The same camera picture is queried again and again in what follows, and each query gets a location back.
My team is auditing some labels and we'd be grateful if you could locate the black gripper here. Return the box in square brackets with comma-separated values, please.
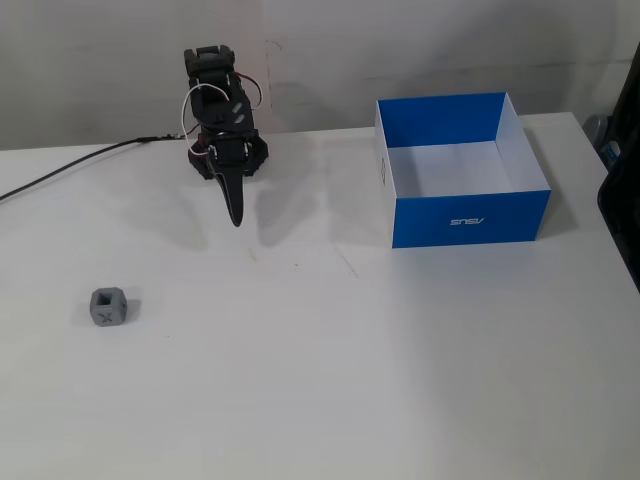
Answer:
[191, 84, 257, 229]

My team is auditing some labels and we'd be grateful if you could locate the gray cube block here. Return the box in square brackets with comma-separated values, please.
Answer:
[89, 286, 127, 329]

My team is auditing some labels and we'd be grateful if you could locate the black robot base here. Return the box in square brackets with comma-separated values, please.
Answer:
[186, 130, 272, 180]

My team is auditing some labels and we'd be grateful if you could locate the blue cardboard box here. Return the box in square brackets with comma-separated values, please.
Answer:
[374, 91, 553, 250]

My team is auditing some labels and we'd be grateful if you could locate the gray and blue device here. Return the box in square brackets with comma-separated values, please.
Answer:
[582, 113, 624, 172]

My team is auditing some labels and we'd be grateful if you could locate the black case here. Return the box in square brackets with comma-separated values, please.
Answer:
[594, 49, 640, 296]

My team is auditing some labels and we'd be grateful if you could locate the white servo wire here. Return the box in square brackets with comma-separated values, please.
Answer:
[179, 83, 232, 140]

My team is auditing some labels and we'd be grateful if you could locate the black power cable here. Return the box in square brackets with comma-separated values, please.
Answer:
[0, 133, 190, 204]

